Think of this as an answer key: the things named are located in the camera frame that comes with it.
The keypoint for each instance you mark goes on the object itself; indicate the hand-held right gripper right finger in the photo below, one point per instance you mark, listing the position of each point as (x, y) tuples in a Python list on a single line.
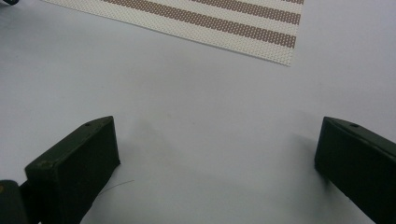
[(361, 168)]

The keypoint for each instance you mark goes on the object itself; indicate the dark object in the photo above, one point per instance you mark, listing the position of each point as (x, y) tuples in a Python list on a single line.
[(7, 1)]

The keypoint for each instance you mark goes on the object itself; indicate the striped woven placemat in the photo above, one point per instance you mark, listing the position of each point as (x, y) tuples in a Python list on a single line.
[(218, 21)]

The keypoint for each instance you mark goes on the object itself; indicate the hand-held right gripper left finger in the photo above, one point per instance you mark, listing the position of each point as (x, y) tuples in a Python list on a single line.
[(74, 168)]

